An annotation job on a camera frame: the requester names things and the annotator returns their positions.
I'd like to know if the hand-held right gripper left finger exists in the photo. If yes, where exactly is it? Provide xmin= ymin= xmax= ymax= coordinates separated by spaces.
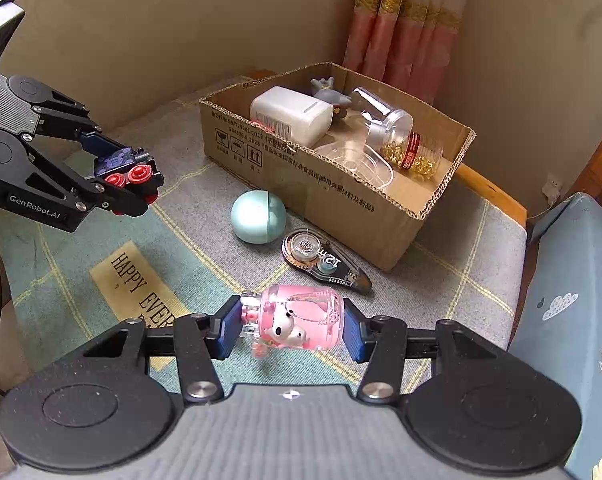
xmin=81 ymin=296 xmax=244 ymax=406

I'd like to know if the clear jar with white lid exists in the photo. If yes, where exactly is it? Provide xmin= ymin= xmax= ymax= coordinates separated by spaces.
xmin=351 ymin=86 xmax=414 ymax=133

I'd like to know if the grey toy figurine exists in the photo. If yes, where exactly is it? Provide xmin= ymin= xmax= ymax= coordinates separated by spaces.
xmin=309 ymin=77 xmax=354 ymax=120

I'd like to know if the pink curtain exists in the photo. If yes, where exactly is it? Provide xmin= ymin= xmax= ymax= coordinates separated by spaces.
xmin=342 ymin=0 xmax=477 ymax=106

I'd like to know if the bed with blue sheet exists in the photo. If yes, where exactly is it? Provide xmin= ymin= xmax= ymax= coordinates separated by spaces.
xmin=508 ymin=192 xmax=602 ymax=480

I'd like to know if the wooden bench frame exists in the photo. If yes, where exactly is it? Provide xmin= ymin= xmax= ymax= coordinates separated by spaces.
xmin=454 ymin=162 xmax=529 ymax=226

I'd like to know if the brown cardboard box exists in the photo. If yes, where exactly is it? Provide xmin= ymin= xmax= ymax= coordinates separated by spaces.
xmin=199 ymin=62 xmax=477 ymax=272

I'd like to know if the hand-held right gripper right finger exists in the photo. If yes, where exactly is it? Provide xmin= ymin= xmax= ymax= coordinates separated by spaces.
xmin=341 ymin=299 xmax=498 ymax=406

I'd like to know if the teal egg-shaped case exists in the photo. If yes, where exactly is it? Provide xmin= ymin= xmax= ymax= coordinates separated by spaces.
xmin=231 ymin=189 xmax=286 ymax=245

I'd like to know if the clear correction tape dispenser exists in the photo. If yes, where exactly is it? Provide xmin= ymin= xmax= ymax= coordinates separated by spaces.
xmin=282 ymin=227 xmax=373 ymax=295

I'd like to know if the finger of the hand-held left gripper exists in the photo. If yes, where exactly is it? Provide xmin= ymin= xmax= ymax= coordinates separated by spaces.
xmin=11 ymin=139 xmax=151 ymax=218
xmin=33 ymin=87 xmax=128 ymax=162

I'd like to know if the white plastic container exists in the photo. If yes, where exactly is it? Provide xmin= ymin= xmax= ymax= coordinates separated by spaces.
xmin=250 ymin=86 xmax=334 ymax=148

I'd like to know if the dark block toy with red wheels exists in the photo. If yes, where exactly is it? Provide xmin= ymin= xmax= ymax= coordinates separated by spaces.
xmin=93 ymin=146 xmax=164 ymax=206

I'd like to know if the capsule bottle with silver lid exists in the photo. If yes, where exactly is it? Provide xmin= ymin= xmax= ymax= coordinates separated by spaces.
xmin=367 ymin=121 xmax=447 ymax=181

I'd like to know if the clear square plastic container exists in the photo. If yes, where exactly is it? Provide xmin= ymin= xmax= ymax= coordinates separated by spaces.
xmin=313 ymin=135 xmax=396 ymax=192

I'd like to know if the pink toy bottle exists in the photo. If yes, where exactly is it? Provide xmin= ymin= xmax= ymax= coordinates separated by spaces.
xmin=239 ymin=284 xmax=344 ymax=360

